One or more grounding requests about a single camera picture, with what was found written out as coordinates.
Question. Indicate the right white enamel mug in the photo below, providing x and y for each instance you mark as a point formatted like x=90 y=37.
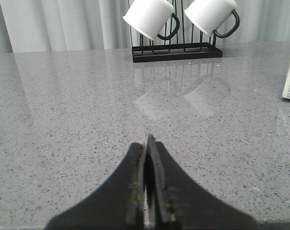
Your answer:
x=209 y=15

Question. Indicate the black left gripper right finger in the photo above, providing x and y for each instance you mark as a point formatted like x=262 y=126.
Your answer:
x=177 y=202

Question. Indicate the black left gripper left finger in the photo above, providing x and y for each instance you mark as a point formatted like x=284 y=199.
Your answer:
x=118 y=204

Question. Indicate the white enamel mug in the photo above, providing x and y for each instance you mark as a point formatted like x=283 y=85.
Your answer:
x=209 y=15
x=148 y=17

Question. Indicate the left white enamel mug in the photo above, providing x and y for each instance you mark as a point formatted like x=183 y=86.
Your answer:
x=148 y=17

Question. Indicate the black wire mug rack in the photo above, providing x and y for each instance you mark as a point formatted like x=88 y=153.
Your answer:
x=188 y=43

